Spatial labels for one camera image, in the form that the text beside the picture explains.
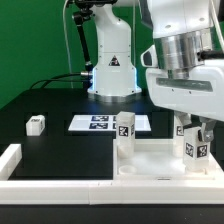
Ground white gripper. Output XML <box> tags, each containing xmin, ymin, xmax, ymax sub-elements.
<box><xmin>146</xmin><ymin>66</ymin><xmax>224</xmax><ymax>142</ymax></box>

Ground white square table top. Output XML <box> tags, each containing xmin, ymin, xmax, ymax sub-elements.
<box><xmin>113</xmin><ymin>139</ymin><xmax>219</xmax><ymax>180</ymax></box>

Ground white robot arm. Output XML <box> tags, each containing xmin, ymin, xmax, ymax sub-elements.
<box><xmin>89</xmin><ymin>0</ymin><xmax>224</xmax><ymax>141</ymax></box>

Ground white U-shaped obstacle fence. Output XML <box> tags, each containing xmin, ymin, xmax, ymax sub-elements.
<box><xmin>0</xmin><ymin>144</ymin><xmax>224</xmax><ymax>205</ymax></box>

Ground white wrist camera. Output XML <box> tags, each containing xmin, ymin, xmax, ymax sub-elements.
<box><xmin>140</xmin><ymin>45</ymin><xmax>158</xmax><ymax>68</ymax></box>

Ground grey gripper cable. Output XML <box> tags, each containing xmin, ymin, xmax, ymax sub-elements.
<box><xmin>199</xmin><ymin>0</ymin><xmax>224</xmax><ymax>61</ymax></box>

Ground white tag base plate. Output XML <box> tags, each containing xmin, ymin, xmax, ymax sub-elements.
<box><xmin>68</xmin><ymin>115</ymin><xmax>151</xmax><ymax>131</ymax></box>

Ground black cables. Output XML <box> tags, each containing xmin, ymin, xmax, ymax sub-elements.
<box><xmin>29</xmin><ymin>73</ymin><xmax>94</xmax><ymax>90</ymax></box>

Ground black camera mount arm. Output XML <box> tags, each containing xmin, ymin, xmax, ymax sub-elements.
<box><xmin>72</xmin><ymin>0</ymin><xmax>117</xmax><ymax>72</ymax></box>

